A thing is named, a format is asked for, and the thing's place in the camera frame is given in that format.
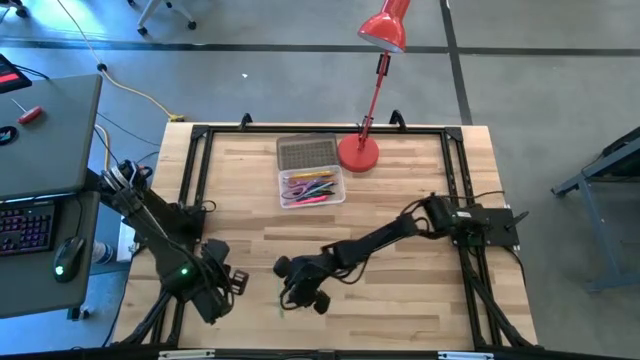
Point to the pink highlighter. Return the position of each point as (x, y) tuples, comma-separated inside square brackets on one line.
[(310, 201)]

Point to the clear plastic supply box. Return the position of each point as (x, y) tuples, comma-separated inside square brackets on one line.
[(340, 200)]

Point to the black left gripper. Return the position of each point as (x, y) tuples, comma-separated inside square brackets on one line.
[(215, 285)]

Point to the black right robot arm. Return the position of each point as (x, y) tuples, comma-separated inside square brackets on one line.
[(380, 240)]

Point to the round black sticker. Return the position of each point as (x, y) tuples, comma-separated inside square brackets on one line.
[(7, 136)]

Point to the white box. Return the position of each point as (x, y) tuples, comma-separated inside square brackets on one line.
[(125, 245)]

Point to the backlit black keyboard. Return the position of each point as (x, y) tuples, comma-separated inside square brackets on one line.
[(25, 227)]

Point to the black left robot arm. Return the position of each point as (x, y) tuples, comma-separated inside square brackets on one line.
[(150, 225)]

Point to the grey-blue metal workbench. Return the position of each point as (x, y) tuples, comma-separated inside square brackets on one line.
[(597, 235)]

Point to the dark grey desk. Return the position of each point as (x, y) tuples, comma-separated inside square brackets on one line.
[(50, 150)]

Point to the yellow highlighter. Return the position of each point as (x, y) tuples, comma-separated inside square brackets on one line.
[(322, 175)]

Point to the black computer mouse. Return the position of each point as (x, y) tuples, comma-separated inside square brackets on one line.
[(67, 260)]

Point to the red desk lamp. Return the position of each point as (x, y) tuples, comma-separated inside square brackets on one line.
[(357, 155)]

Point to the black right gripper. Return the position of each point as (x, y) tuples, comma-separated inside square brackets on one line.
[(307, 275)]

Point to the white office chair base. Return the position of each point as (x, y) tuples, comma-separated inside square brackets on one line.
[(142, 31)]

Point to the white bottle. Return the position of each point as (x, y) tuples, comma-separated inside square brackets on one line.
[(102, 252)]

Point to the black chair caster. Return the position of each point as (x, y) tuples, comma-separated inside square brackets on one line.
[(20, 11)]

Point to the translucent grey box lid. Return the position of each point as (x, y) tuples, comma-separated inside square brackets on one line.
[(307, 150)]

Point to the black aluminium table frame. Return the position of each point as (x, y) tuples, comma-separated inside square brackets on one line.
[(300, 129)]

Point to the black tablet red screen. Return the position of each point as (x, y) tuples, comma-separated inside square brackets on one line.
[(10, 75)]

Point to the white metal bracket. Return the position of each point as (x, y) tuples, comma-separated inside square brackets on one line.
[(185, 354), (465, 355)]

